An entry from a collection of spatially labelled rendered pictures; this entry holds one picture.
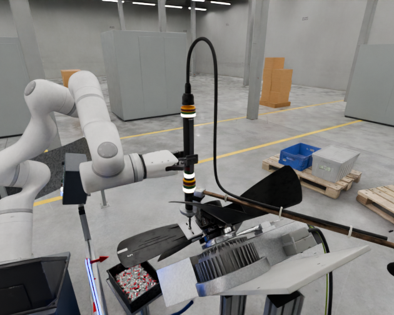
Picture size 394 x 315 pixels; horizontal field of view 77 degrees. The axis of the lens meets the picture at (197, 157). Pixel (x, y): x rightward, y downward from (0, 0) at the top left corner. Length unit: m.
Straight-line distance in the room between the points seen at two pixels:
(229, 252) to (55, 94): 0.81
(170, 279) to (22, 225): 0.60
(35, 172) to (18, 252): 0.32
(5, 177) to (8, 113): 5.63
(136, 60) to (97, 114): 6.22
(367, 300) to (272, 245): 1.63
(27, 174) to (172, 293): 0.76
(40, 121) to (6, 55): 5.64
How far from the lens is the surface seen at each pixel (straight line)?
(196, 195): 0.82
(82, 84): 0.89
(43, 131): 1.10
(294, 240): 1.00
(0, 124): 6.88
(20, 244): 1.17
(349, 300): 2.51
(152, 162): 0.70
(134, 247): 0.90
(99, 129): 0.67
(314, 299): 2.40
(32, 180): 1.25
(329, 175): 3.79
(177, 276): 1.01
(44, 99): 1.02
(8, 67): 6.68
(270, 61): 9.20
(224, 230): 0.90
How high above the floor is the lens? 1.78
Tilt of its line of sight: 23 degrees down
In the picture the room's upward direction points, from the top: straight up
